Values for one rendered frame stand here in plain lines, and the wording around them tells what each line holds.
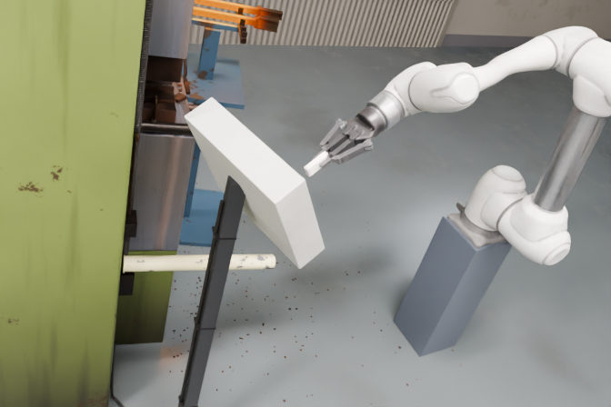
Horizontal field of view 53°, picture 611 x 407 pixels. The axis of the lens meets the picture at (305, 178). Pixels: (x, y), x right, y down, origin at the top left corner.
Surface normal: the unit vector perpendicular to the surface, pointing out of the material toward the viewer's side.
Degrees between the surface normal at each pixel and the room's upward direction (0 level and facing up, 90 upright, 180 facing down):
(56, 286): 90
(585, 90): 104
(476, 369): 0
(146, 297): 90
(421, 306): 90
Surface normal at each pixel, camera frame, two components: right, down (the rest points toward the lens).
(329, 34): 0.46, 0.59
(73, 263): 0.26, 0.60
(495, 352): 0.23, -0.80
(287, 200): 0.63, 0.56
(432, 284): -0.86, 0.10
